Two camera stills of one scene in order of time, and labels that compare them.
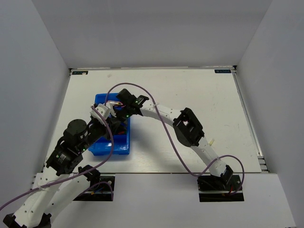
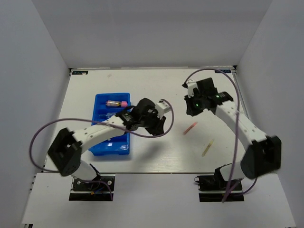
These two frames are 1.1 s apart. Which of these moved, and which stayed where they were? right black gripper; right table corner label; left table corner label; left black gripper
Moved: right black gripper; left black gripper
Stayed: right table corner label; left table corner label
